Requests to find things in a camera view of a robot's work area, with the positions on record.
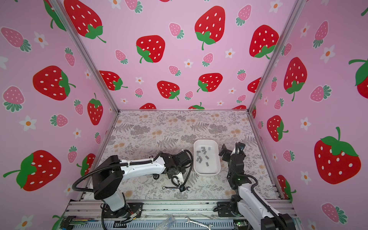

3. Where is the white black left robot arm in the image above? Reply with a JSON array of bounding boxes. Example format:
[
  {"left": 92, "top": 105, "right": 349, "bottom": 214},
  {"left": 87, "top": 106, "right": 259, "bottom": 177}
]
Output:
[{"left": 72, "top": 150, "right": 194, "bottom": 218}]

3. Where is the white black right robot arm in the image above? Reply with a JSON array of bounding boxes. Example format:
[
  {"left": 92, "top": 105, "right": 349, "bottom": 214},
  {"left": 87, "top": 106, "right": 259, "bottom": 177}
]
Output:
[{"left": 213, "top": 142, "right": 296, "bottom": 230}]

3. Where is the silver combination wrench on table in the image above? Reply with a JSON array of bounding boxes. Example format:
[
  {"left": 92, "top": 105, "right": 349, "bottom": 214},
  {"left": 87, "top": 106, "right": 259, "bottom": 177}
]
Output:
[{"left": 162, "top": 186, "right": 191, "bottom": 192}]

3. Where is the white plastic tray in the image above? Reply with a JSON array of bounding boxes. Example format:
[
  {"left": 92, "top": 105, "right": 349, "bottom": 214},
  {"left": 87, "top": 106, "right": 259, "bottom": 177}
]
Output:
[{"left": 194, "top": 140, "right": 221, "bottom": 176}]

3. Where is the clear plastic bag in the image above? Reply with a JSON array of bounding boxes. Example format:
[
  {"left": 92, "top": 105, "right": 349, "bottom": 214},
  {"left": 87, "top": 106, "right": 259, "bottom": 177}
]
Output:
[{"left": 155, "top": 216, "right": 176, "bottom": 230}]

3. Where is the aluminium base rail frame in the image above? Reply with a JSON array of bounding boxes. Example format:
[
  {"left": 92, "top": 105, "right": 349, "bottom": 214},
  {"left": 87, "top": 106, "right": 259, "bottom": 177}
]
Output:
[{"left": 61, "top": 199, "right": 302, "bottom": 230}]

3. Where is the silver wrench on rail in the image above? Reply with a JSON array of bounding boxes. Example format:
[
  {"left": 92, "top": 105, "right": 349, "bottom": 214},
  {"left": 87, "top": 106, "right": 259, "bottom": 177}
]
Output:
[{"left": 186, "top": 217, "right": 213, "bottom": 230}]

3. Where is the aluminium left rear corner post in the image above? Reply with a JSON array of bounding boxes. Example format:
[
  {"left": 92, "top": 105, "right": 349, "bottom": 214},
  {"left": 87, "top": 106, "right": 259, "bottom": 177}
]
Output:
[{"left": 50, "top": 0, "right": 119, "bottom": 114}]

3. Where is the aluminium corner post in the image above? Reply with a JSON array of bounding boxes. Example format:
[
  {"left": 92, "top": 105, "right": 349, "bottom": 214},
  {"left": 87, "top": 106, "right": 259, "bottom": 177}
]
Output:
[
  {"left": 50, "top": 0, "right": 119, "bottom": 114},
  {"left": 248, "top": 0, "right": 307, "bottom": 115}
]

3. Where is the aluminium right rear corner post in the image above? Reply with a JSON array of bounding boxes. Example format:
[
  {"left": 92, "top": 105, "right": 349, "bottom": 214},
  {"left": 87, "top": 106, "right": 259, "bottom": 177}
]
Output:
[{"left": 248, "top": 0, "right": 307, "bottom": 115}]

